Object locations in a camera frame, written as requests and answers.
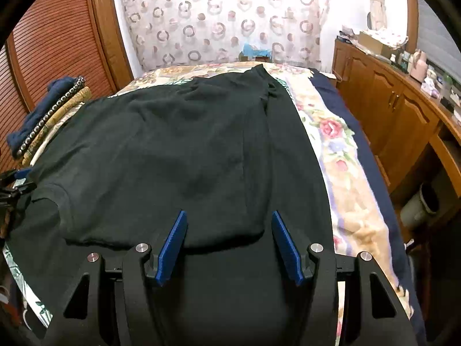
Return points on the grey trash bin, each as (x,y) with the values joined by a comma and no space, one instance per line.
(419,205)

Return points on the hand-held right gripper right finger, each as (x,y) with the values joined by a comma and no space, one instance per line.
(288,250)

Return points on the studded dark cloth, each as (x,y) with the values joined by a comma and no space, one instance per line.
(46,117)

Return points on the small white fan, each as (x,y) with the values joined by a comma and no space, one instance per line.
(369,18)

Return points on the beige tied curtain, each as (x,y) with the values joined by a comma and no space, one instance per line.
(376,3)

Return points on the small purple box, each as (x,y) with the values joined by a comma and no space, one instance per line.
(347,30)

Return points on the black printed t-shirt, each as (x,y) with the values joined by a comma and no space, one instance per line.
(180,151)

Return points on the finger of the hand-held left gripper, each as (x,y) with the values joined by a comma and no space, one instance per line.
(22,173)

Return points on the long wooden cabinet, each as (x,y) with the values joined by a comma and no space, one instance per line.
(396,115)

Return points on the navy blue folded garment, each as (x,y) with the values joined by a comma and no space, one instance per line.
(54,90)

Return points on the circle patterned sheer curtain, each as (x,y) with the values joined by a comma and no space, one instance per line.
(216,14)

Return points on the small cardboard box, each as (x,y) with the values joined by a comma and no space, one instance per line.
(252,58)

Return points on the purple tissue pack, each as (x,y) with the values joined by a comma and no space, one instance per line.
(431,86)

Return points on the open cardboard box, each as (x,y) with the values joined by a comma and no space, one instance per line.
(371,45)

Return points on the navy blue bed sheet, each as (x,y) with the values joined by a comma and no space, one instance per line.
(371,173)

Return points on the grey window blind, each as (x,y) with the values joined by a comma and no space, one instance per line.
(439,43)

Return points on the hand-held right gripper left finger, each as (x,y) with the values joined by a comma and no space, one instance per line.
(173,250)

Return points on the wooden louvered wardrobe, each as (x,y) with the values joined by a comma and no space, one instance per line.
(54,43)

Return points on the pink thermos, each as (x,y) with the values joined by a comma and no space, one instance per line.
(418,65)

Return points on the blue tissue box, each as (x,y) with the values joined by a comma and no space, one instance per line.
(255,49)

